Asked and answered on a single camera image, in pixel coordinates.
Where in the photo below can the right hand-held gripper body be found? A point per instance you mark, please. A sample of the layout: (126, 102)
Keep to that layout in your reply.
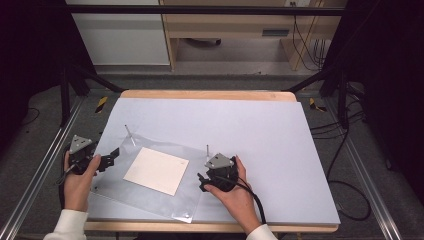
(220, 175)

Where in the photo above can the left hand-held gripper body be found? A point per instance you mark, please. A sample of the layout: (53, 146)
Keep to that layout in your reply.
(78, 156)

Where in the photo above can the clear acrylic photo frame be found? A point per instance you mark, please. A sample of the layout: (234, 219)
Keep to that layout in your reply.
(110, 181)

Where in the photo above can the picture card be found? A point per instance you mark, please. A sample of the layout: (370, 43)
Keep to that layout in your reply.
(156, 170)

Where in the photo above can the person's right hand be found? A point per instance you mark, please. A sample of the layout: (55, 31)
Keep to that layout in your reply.
(238, 201)

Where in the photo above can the person's left hand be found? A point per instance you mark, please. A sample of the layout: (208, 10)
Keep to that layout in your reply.
(76, 190)

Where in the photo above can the pale grey paper sheet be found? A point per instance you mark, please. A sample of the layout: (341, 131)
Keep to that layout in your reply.
(253, 140)

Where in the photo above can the black metal stand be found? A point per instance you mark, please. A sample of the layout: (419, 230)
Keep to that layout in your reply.
(65, 100)
(342, 100)

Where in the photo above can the wooden table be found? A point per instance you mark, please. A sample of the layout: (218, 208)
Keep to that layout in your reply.
(206, 94)

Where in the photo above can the white cabinet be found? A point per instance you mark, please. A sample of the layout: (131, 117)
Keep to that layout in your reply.
(123, 40)

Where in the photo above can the black curtain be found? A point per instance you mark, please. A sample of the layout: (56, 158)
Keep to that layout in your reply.
(30, 50)
(390, 83)

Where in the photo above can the light wooden desk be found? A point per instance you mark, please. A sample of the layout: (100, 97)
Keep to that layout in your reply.
(230, 25)

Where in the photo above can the black horizontal bar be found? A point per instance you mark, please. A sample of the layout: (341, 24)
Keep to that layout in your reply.
(200, 10)

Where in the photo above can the aluminium rail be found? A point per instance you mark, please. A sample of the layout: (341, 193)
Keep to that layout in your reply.
(363, 173)
(40, 166)

